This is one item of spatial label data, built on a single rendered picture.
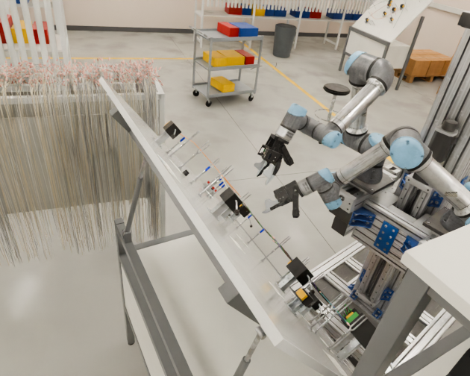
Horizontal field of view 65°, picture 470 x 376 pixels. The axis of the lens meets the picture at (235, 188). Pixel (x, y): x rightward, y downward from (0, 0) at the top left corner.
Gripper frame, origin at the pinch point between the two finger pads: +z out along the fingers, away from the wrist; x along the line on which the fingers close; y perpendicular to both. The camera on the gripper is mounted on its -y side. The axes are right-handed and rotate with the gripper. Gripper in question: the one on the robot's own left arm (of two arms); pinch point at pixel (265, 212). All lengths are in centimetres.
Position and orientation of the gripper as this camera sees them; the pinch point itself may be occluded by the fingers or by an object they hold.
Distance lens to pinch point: 176.6
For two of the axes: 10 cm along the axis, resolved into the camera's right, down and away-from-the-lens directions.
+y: -4.5, -8.9, 1.1
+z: -8.5, 4.6, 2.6
